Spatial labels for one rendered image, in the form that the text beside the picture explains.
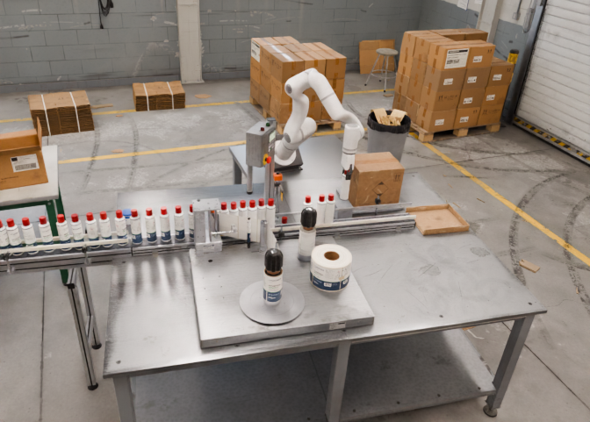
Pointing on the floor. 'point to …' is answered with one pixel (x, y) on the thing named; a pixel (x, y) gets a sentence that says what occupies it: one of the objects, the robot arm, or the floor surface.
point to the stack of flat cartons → (61, 112)
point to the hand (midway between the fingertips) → (346, 175)
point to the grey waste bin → (386, 142)
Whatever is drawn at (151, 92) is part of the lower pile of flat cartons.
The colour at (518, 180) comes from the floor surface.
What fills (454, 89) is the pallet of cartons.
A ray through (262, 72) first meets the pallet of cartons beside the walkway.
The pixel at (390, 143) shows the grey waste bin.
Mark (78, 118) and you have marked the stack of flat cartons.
